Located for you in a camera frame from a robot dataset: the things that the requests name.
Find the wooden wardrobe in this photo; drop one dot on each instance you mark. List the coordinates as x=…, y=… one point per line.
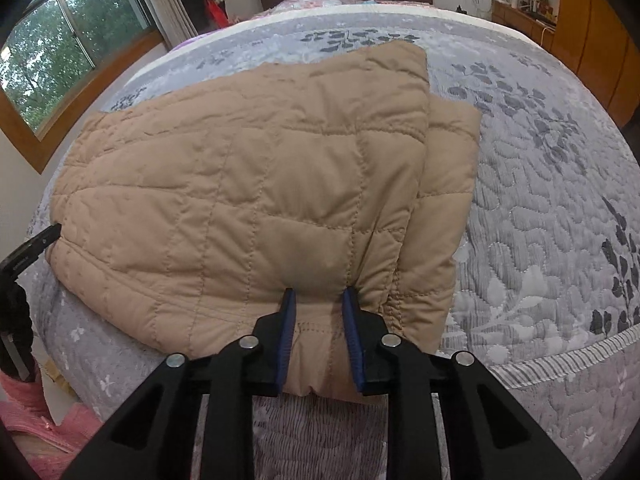
x=595, y=25

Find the purple printed blanket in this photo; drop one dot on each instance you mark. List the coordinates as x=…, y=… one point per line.
x=192, y=40

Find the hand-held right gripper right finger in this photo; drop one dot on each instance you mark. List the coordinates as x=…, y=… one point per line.
x=352, y=330

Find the pink cloth on floor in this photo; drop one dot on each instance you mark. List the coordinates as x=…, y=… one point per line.
x=45, y=420

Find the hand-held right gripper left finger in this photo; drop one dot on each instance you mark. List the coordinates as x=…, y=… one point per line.
x=286, y=330

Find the large wooden-framed window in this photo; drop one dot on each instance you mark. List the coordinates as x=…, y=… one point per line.
x=65, y=45

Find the wooden desk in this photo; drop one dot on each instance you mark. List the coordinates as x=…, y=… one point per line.
x=522, y=22

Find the beige curtain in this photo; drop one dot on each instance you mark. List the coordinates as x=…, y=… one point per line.
x=172, y=5

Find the grey leaf-print quilt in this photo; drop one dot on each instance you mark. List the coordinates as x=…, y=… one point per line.
x=540, y=200

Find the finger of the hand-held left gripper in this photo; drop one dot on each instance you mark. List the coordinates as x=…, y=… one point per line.
x=30, y=252

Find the tan quilted coat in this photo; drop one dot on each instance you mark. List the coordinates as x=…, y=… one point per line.
x=240, y=200

